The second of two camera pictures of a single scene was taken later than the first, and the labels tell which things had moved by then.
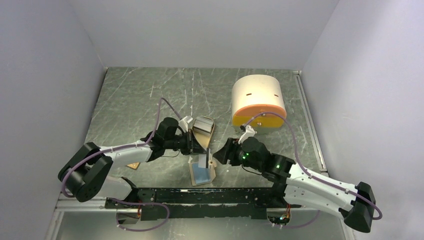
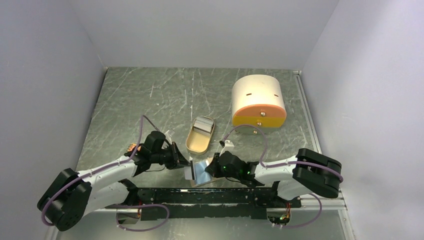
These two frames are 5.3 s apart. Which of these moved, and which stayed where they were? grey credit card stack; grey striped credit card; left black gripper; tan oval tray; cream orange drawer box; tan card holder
Moved: grey striped credit card; left black gripper
Stayed: cream orange drawer box; tan card holder; tan oval tray; grey credit card stack
